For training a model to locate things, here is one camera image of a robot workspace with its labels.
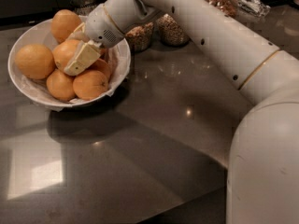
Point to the centre top orange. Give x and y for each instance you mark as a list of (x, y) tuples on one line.
[(64, 52)]

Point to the top back orange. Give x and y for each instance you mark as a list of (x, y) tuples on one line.
[(64, 24)]

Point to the front left orange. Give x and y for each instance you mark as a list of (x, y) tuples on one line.
[(60, 86)]

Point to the orange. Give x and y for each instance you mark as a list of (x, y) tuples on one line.
[(102, 66), (35, 61), (90, 84), (64, 52), (64, 24), (60, 86)]

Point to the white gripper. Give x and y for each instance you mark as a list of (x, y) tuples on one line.
[(99, 28)]

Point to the glass jar mixed cereal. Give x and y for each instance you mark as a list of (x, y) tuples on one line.
[(139, 38)]

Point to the clear plastic bag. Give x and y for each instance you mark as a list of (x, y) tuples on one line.
[(253, 7)]

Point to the white bowl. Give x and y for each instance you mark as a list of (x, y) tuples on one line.
[(28, 87)]

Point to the front right orange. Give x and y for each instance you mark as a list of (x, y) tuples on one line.
[(90, 84)]

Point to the right middle orange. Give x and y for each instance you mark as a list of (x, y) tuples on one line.
[(102, 66)]

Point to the white paper bowl liner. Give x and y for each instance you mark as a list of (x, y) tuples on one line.
[(120, 62)]

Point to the glass jar pale grains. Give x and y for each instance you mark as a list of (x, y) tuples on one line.
[(170, 32)]

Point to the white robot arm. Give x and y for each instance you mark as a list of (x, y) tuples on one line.
[(263, 172)]

